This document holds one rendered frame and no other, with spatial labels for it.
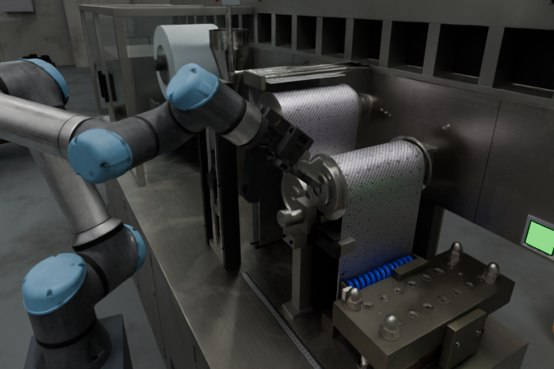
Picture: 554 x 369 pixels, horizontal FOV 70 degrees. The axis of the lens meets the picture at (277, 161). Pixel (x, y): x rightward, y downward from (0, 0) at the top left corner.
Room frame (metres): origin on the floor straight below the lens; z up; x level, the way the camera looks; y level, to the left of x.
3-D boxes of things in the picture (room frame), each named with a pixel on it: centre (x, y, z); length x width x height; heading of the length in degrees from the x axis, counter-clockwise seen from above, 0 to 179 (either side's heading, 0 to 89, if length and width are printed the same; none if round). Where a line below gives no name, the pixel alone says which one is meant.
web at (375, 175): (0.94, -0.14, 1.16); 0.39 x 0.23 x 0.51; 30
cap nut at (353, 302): (0.65, -0.16, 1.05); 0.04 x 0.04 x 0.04
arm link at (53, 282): (0.64, 0.44, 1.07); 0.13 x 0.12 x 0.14; 155
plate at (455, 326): (0.62, -0.39, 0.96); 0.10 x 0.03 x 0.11; 120
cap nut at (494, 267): (0.74, -0.49, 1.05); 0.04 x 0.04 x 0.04
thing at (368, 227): (0.78, -0.24, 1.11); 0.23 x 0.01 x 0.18; 120
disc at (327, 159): (0.77, -0.11, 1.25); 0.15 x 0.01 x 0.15; 30
